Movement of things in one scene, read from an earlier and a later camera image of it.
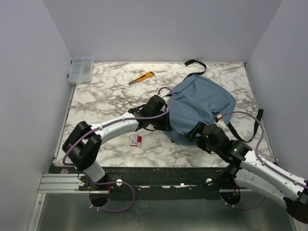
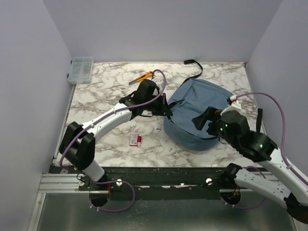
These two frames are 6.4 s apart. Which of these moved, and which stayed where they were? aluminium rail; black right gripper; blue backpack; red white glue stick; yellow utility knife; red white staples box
Moved: blue backpack; black right gripper
Stayed: aluminium rail; red white glue stick; yellow utility knife; red white staples box
